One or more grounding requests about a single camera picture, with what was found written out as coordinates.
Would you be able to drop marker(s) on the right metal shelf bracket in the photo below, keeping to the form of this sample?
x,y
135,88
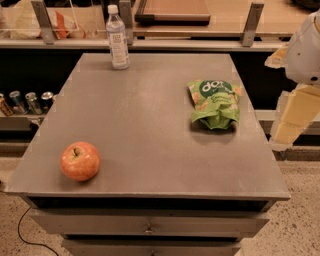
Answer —
x,y
253,18

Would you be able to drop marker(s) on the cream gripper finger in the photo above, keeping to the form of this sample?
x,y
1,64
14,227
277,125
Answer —
x,y
277,59
294,113

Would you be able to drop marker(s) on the middle metal shelf bracket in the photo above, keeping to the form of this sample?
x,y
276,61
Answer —
x,y
126,16

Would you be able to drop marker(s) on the red apple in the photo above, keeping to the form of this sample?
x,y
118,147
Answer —
x,y
80,161

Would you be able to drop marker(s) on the top grey drawer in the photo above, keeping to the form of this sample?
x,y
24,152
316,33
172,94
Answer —
x,y
127,222

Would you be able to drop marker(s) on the grey drawer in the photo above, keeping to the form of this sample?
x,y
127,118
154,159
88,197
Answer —
x,y
143,247
127,222

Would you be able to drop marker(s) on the silver red drink can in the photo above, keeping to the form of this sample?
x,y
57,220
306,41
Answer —
x,y
47,100

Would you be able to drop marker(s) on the clear plastic water bottle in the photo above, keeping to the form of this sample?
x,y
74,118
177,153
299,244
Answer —
x,y
117,39

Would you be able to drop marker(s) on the lower grey drawer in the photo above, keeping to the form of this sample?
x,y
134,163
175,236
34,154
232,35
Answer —
x,y
143,247

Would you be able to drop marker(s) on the blue drink can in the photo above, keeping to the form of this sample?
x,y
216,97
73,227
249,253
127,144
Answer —
x,y
17,99

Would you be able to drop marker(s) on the grey drawer cabinet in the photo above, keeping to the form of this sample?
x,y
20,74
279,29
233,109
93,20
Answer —
x,y
153,157

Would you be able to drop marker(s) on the long wooden shelf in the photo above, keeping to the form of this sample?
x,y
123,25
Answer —
x,y
279,20

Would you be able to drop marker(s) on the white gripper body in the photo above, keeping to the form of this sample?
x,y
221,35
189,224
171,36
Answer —
x,y
304,56

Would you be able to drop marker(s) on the dark framed wooden tray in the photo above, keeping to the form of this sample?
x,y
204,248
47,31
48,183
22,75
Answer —
x,y
172,11

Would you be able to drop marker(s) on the orange soda can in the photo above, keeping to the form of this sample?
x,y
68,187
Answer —
x,y
5,108

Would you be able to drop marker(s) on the green rice chip bag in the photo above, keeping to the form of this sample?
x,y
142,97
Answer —
x,y
215,103

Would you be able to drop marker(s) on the clear plastic bin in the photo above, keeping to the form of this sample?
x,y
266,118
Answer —
x,y
70,19

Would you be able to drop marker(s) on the metal shelf bracket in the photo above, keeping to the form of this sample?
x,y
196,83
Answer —
x,y
44,21
126,16
253,18

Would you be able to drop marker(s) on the silver green drink can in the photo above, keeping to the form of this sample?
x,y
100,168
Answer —
x,y
33,103

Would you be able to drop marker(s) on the left metal shelf bracket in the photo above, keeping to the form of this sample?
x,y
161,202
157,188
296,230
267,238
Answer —
x,y
44,21

